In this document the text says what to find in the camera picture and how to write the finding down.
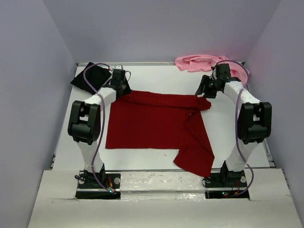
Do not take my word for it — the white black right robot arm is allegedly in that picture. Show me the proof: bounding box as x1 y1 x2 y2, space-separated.
196 60 272 188

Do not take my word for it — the red t shirt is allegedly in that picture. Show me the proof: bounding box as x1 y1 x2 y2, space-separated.
105 91 215 177

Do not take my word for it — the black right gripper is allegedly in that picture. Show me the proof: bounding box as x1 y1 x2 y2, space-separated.
195 75 220 99

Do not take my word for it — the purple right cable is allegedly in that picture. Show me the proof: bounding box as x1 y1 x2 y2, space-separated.
211 60 255 197

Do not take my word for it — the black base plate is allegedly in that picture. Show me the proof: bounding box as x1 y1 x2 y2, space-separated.
75 171 121 200
201 171 250 200

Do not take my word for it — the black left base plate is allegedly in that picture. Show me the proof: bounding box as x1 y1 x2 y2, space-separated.
75 171 121 200

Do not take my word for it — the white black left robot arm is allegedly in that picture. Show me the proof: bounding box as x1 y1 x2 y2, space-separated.
67 68 132 193

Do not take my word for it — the pink t shirt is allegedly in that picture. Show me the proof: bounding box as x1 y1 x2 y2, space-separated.
175 55 248 84

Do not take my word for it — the black folded t shirt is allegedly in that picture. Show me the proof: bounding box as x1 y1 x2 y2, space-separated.
70 66 111 95

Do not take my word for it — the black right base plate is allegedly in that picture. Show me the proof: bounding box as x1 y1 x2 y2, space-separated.
201 171 250 200

